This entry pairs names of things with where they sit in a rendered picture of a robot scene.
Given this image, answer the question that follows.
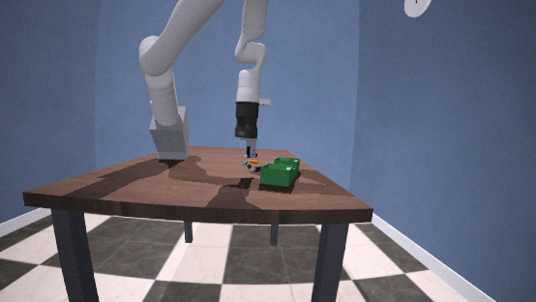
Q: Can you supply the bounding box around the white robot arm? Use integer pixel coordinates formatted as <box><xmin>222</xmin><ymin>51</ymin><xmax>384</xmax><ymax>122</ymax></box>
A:
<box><xmin>139</xmin><ymin>0</ymin><xmax>269</xmax><ymax>126</ymax></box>

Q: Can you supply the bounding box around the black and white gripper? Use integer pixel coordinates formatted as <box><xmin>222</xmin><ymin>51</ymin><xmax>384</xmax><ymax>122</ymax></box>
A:
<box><xmin>235</xmin><ymin>86</ymin><xmax>271</xmax><ymax>157</ymax></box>

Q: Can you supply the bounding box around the green open-top bin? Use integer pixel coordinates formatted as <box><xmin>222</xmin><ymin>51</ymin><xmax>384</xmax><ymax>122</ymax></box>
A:
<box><xmin>260</xmin><ymin>157</ymin><xmax>300</xmax><ymax>187</ymax></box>

